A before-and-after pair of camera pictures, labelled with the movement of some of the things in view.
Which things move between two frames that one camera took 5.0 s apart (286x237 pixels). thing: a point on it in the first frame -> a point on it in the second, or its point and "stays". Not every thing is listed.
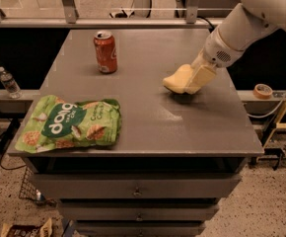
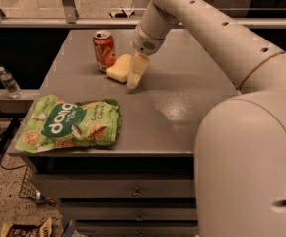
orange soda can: [106, 51] stays
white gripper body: [219, 51] -> [145, 42]
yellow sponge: [178, 79] -> [120, 68]
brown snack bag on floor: [18, 230] stays
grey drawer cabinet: [177, 156] stays
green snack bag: [56, 122] stays
